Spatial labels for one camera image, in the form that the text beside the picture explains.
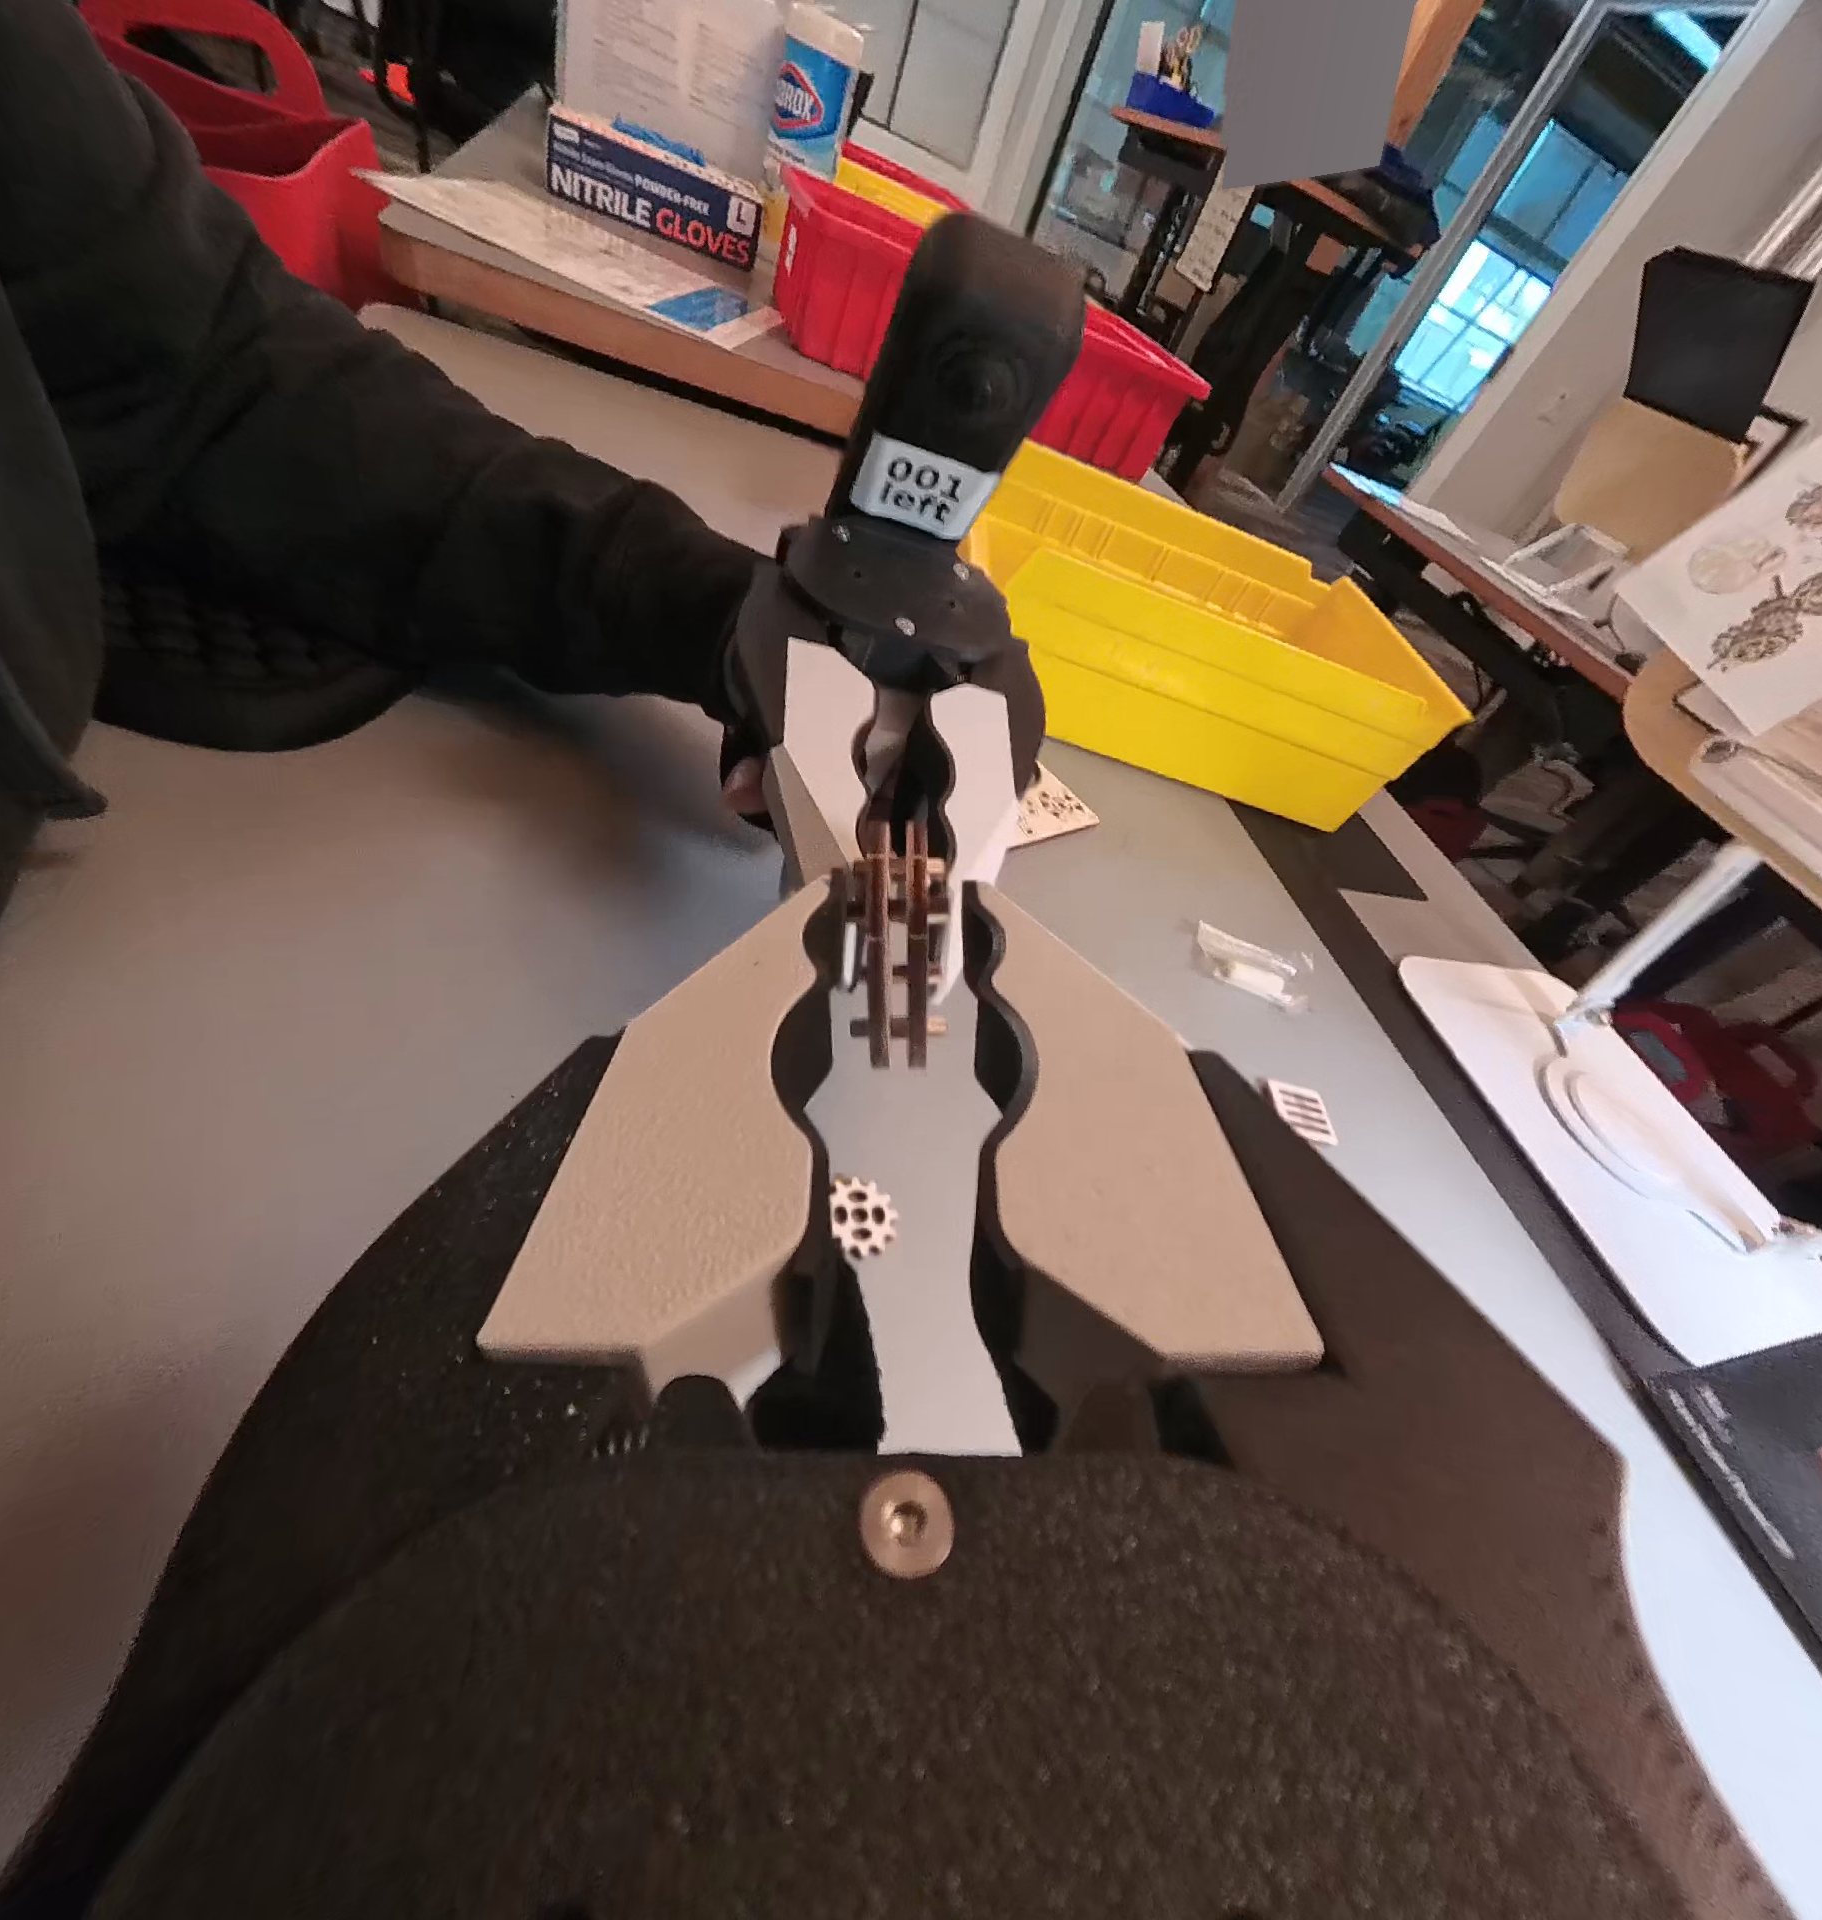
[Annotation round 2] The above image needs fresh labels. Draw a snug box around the small clear plastic bag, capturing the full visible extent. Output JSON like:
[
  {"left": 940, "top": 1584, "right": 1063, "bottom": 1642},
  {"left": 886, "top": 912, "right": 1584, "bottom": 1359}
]
[{"left": 1195, "top": 917, "right": 1314, "bottom": 1008}]

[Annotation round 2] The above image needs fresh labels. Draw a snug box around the black booklet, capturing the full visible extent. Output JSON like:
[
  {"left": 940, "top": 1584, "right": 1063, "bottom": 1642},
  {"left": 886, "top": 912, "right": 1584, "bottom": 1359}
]
[{"left": 1646, "top": 1320, "right": 1822, "bottom": 1704}]

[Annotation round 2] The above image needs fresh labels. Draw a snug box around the yellow plastic bin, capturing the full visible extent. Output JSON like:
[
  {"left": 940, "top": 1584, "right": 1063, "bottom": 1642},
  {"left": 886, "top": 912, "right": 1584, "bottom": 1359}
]
[{"left": 963, "top": 441, "right": 1475, "bottom": 833}]

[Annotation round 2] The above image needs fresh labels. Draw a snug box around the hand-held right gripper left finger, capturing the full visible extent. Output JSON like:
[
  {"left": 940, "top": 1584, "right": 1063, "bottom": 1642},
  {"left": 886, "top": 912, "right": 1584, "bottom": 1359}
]
[{"left": 478, "top": 876, "right": 859, "bottom": 1404}]

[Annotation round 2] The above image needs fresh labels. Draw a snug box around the wipes canister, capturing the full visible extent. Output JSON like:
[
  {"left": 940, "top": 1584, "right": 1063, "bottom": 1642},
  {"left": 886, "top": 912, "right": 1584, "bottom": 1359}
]
[{"left": 761, "top": 0, "right": 866, "bottom": 188}]

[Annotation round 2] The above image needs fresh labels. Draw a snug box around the round wooden table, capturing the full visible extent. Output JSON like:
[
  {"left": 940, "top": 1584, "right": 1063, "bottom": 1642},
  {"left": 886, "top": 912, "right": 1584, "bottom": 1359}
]
[{"left": 1623, "top": 645, "right": 1822, "bottom": 947}]

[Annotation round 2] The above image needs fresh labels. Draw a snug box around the gear instruction sheet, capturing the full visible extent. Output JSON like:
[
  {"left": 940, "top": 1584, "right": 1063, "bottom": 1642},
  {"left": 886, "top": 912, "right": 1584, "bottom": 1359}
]
[{"left": 1612, "top": 405, "right": 1822, "bottom": 736}]

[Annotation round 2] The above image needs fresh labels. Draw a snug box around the person's left forearm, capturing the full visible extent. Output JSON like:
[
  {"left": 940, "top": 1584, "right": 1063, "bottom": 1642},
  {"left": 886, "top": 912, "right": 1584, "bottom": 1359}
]
[{"left": 93, "top": 224, "right": 769, "bottom": 752}]

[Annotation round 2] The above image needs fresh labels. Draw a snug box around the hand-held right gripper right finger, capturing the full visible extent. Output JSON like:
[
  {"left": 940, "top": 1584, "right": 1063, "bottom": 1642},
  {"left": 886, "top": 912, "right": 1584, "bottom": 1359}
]
[{"left": 963, "top": 882, "right": 1325, "bottom": 1374}]

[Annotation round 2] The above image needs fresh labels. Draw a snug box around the red plastic bin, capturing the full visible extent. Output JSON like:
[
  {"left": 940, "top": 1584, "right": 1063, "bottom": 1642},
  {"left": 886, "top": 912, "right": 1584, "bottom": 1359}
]
[{"left": 774, "top": 164, "right": 1214, "bottom": 481}]

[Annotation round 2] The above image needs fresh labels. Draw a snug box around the punched wooden sheet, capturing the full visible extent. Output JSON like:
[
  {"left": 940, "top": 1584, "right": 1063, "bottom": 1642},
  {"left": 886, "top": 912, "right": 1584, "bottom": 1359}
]
[{"left": 1008, "top": 764, "right": 1102, "bottom": 851}]

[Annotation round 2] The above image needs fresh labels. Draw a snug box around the red basket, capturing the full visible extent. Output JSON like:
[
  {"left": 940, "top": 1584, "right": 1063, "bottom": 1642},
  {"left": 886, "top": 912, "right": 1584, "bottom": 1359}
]
[{"left": 78, "top": 0, "right": 390, "bottom": 308}]

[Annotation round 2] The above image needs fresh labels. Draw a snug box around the grey desk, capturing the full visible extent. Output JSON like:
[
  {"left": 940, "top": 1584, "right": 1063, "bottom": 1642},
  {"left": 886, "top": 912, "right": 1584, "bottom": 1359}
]
[{"left": 0, "top": 307, "right": 1822, "bottom": 1920}]

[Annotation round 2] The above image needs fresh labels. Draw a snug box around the black monitor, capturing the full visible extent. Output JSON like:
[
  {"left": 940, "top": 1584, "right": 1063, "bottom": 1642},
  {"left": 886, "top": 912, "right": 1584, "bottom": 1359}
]
[{"left": 1623, "top": 246, "right": 1815, "bottom": 443}]

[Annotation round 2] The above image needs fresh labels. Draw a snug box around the glove box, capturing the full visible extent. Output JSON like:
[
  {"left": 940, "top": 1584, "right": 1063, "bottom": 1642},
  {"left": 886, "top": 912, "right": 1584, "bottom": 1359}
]
[{"left": 543, "top": 102, "right": 766, "bottom": 271}]

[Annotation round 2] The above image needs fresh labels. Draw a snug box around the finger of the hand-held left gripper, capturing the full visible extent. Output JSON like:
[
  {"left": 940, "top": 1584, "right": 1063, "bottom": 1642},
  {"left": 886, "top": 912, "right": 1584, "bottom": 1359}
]
[
  {"left": 766, "top": 637, "right": 889, "bottom": 901},
  {"left": 912, "top": 682, "right": 1023, "bottom": 888}
]

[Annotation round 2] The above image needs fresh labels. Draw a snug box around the wooden gear model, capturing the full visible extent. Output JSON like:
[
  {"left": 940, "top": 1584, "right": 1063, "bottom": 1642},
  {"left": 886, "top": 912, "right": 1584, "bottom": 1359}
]
[{"left": 827, "top": 816, "right": 957, "bottom": 1068}]

